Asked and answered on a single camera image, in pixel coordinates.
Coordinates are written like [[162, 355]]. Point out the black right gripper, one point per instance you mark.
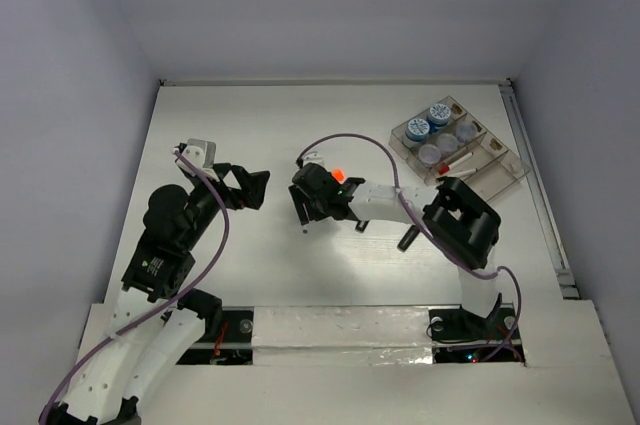
[[305, 212]]

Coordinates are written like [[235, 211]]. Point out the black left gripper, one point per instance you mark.
[[254, 185]]

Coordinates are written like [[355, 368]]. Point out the green highlighter black body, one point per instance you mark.
[[361, 226]]

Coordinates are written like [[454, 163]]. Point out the orange highlighter black body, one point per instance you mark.
[[408, 238]]

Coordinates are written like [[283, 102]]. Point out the clear jar of clips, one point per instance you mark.
[[465, 132], [447, 144], [429, 155]]

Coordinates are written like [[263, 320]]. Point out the blue cleaning gel jar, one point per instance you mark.
[[438, 117], [416, 131]]

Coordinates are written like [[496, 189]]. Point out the red capped white marker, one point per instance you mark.
[[447, 167]]

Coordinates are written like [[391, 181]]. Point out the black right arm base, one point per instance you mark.
[[458, 338]]

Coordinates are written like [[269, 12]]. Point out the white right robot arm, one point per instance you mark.
[[457, 220]]

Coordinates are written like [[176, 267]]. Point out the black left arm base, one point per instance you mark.
[[227, 343]]

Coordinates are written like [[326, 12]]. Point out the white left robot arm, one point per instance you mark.
[[158, 315]]

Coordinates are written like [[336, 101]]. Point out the orange highlighter cap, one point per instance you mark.
[[338, 175]]

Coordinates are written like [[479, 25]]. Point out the clear plastic organizer tray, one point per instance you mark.
[[498, 166]]

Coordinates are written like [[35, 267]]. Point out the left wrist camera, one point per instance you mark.
[[200, 153]]

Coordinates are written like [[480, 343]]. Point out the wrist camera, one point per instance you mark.
[[312, 160], [200, 153]]

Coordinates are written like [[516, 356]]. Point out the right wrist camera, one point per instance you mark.
[[312, 160]]

